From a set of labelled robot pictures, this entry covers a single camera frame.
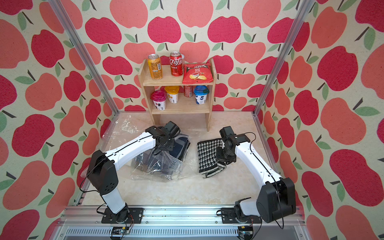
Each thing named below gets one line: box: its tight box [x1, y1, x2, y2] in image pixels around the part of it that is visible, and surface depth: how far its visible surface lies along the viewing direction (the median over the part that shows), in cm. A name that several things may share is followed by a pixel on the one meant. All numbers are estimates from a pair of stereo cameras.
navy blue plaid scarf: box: [169, 133, 191, 162], surface depth 92 cm
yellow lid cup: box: [164, 86, 180, 104], surface depth 95 cm
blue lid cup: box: [193, 85, 210, 105], surface depth 93 cm
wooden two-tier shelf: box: [138, 58, 217, 132], surface depth 80 cm
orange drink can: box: [147, 53, 164, 80], surface depth 74 cm
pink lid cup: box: [150, 89, 167, 111], surface depth 90 cm
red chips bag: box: [182, 63, 214, 85], surface depth 76 cm
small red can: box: [184, 85, 194, 98], surface depth 100 cm
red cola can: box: [169, 51, 183, 77], surface depth 75 cm
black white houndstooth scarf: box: [197, 138, 227, 179], surface depth 88 cm
